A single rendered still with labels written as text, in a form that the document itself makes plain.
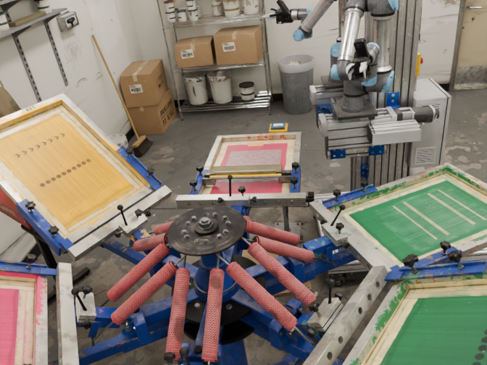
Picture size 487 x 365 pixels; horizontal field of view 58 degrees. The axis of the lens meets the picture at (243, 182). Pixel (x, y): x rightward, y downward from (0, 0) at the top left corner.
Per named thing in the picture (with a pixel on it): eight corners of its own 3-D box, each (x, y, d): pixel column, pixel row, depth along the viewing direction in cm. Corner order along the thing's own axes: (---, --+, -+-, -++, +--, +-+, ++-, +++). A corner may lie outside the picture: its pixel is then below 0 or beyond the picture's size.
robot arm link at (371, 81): (355, 80, 222) (356, 59, 216) (378, 82, 217) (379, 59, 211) (351, 86, 216) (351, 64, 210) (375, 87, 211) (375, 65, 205)
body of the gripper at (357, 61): (369, 78, 192) (375, 69, 201) (367, 59, 188) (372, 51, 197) (351, 80, 196) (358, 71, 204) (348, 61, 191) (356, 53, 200)
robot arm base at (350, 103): (364, 101, 259) (364, 85, 254) (369, 111, 247) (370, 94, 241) (338, 103, 261) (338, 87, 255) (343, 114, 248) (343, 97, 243)
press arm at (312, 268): (450, 216, 222) (451, 206, 218) (459, 221, 217) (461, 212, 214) (221, 304, 190) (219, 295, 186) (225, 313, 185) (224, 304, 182)
